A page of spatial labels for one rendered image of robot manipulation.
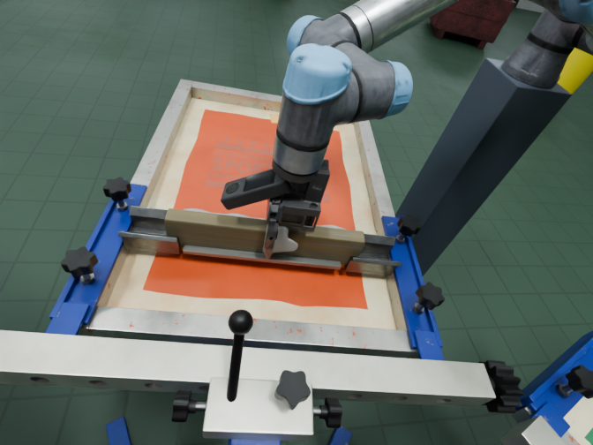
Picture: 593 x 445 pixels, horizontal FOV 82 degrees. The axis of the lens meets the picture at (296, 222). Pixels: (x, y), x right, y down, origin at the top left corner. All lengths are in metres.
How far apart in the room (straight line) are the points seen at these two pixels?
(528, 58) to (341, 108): 0.80
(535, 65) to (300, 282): 0.86
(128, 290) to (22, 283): 1.33
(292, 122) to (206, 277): 0.35
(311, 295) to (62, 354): 0.39
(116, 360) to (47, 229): 1.67
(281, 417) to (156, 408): 1.15
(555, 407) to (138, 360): 0.63
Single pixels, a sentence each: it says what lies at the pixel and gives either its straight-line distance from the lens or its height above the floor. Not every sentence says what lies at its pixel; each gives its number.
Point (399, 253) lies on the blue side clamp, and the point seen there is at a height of 1.00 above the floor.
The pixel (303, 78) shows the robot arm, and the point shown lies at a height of 1.34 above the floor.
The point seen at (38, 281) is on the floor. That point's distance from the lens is 1.96.
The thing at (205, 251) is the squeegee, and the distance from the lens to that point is 0.65.
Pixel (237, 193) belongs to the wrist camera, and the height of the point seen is 1.14.
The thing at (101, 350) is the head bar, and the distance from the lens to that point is 0.53.
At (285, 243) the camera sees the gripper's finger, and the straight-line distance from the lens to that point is 0.60.
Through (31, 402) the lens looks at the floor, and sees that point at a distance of 1.71.
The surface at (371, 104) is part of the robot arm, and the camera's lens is 0.48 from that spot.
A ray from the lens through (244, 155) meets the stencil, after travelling 0.92.
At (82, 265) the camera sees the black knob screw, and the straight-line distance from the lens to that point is 0.58.
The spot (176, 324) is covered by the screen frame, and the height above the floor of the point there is 0.99.
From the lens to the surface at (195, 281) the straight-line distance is 0.66.
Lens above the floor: 1.51
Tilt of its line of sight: 47 degrees down
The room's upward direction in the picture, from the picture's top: 15 degrees clockwise
